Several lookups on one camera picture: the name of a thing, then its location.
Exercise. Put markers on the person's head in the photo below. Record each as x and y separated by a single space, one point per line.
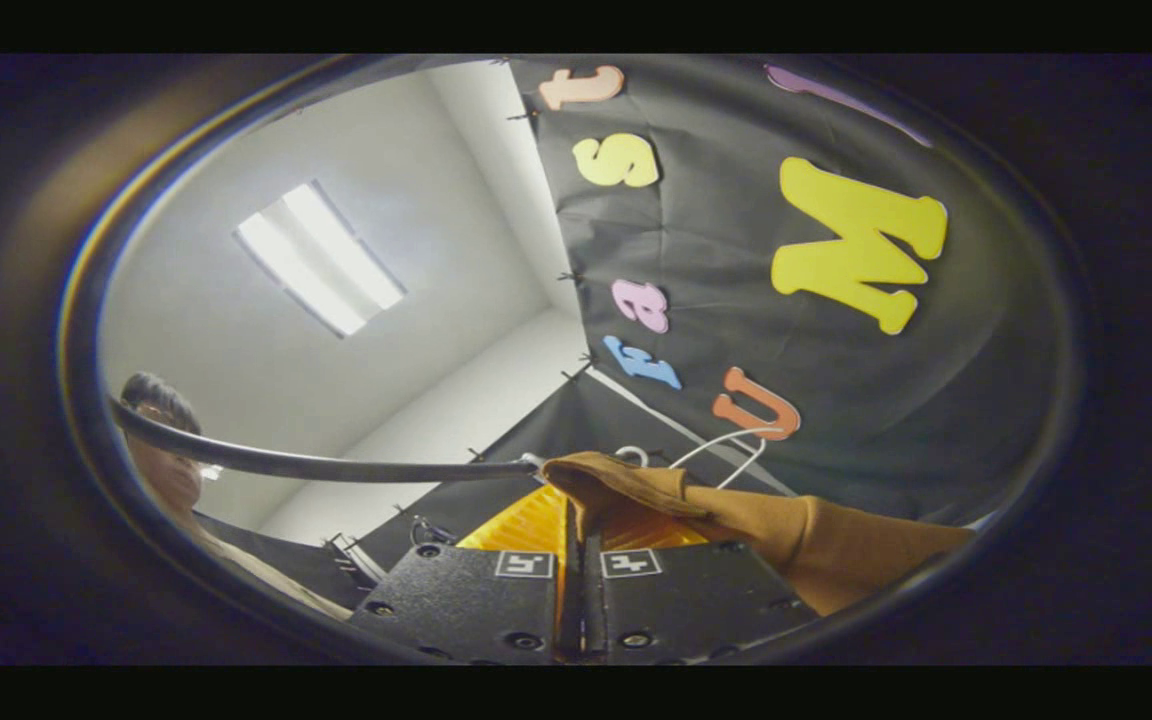
161 470

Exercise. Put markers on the black backdrop cloth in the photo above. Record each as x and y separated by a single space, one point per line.
886 420

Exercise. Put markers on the person's light shirt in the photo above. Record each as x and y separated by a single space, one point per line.
266 580

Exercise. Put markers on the large rectangular ceiling light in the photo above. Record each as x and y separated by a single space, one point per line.
321 260

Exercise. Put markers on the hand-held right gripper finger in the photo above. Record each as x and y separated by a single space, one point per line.
588 600
567 590

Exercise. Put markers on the black clothes rack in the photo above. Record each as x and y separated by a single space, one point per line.
336 466

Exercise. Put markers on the brown jacket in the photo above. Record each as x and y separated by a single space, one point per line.
816 540

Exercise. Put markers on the row of black cloth clips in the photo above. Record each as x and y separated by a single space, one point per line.
570 276

